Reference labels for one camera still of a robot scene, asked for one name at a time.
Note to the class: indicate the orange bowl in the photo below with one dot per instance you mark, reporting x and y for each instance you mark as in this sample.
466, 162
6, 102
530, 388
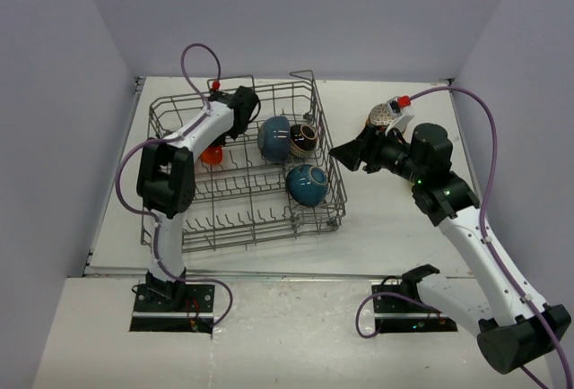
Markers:
212, 156

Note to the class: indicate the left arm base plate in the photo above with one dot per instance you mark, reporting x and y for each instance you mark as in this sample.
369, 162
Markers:
190, 310

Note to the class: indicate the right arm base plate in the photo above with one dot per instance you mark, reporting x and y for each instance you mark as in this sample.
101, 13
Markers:
395, 315

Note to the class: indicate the glossy teal blue bowl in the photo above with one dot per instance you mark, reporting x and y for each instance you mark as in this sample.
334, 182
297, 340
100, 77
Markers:
307, 185

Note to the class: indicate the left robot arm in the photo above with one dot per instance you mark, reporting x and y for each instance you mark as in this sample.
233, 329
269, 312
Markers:
167, 181

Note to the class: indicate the black patterned bowl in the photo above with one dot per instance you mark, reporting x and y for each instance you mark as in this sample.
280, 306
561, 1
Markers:
303, 141

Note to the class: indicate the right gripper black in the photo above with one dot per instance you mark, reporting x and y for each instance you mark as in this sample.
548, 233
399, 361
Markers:
372, 142

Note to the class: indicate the matte blue bowl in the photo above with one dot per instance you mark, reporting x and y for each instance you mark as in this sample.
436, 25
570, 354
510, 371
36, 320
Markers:
274, 139

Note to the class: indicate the grey wire dish rack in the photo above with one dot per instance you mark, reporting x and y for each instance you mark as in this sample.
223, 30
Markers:
244, 201

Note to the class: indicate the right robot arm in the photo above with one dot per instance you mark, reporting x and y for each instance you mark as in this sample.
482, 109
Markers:
517, 324

